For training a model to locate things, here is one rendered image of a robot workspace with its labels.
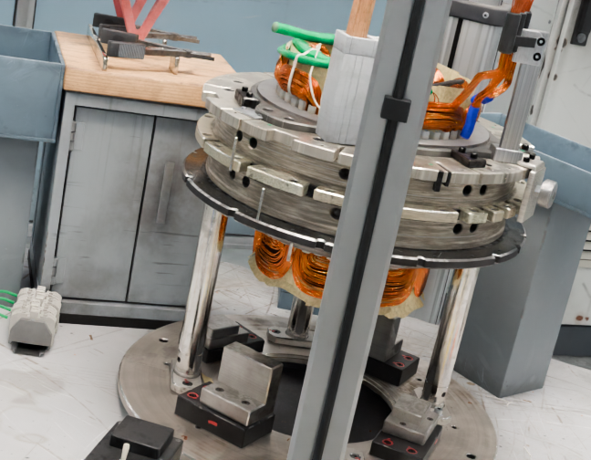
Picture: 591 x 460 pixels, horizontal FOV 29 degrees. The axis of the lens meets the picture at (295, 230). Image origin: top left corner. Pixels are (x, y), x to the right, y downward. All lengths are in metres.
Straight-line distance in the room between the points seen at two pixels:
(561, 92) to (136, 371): 2.30
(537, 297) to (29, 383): 0.55
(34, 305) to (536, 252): 0.54
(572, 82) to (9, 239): 2.27
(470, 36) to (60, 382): 0.70
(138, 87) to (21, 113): 0.12
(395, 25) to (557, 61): 2.72
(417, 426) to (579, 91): 2.31
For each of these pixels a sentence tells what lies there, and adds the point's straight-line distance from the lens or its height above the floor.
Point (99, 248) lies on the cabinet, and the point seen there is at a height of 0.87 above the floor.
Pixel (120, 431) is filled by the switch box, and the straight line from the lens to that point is 0.98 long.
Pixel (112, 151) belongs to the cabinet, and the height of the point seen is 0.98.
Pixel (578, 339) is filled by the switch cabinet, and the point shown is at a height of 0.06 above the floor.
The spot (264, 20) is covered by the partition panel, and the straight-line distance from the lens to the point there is 3.44.
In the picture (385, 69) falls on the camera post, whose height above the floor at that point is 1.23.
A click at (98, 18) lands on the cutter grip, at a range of 1.36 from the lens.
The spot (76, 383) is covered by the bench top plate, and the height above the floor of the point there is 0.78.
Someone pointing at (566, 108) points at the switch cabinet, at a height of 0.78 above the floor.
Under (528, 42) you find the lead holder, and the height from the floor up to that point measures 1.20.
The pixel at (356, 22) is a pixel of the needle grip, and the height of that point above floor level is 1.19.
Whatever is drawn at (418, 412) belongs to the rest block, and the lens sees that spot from 1.11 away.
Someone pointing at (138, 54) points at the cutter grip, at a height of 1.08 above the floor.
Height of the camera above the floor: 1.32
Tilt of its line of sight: 18 degrees down
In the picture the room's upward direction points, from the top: 12 degrees clockwise
